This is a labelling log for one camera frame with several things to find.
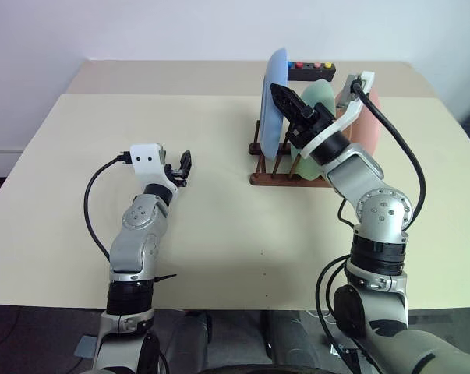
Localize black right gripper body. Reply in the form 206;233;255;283
287;103;337;148

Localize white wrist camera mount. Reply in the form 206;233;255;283
128;143;180;192
301;71;376;159

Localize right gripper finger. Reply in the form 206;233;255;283
270;83;313;124

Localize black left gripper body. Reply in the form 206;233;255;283
163;163;189;189

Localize green plate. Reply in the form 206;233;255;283
290;79;336;182

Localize blue plate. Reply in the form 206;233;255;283
259;47;289;159

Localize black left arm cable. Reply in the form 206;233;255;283
83;152;133;261

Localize wooden dish rack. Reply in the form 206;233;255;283
248;119;337;189

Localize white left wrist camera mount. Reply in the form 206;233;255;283
128;143;180;192

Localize thin white cable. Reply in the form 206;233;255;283
307;309;337;326

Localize dark grey rounded shape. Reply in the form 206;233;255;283
262;311;323;365

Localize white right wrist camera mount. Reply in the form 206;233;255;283
301;71;376;159

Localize black button box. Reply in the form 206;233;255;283
287;61;336;82

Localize pink-red plate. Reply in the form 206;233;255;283
334;87;383;157

